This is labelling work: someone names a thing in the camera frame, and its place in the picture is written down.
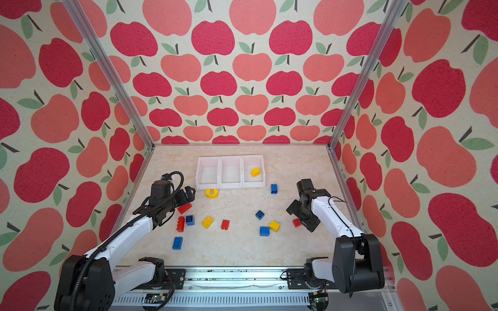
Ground circuit board on rail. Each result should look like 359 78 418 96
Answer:
144 294 166 304

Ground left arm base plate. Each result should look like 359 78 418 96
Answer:
164 268 186 290

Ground yellow lego angled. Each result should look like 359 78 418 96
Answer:
201 216 214 229

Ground white bin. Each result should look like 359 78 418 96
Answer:
220 155 243 189
242 155 266 188
195 157 220 190

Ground blue long lego bottom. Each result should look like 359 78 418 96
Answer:
172 237 184 250

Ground blue lego lower right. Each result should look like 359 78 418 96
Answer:
259 227 270 237

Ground blue lego small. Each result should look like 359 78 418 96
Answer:
255 211 265 220
185 215 195 226

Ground right aluminium frame post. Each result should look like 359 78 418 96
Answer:
328 0 405 150

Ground aluminium frame post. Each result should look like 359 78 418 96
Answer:
61 0 155 149
328 0 405 150

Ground aluminium front rail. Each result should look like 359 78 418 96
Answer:
109 267 402 310

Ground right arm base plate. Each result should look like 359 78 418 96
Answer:
280 268 337 290

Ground yellow lego small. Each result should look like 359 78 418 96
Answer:
250 167 261 177

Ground red long lego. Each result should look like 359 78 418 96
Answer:
177 203 192 215
176 216 185 233

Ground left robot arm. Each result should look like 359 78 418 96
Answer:
54 171 196 310

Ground red small lego center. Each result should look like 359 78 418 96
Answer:
221 220 230 230

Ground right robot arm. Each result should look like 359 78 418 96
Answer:
287 179 385 294

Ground left aluminium frame post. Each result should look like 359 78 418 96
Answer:
61 0 155 149

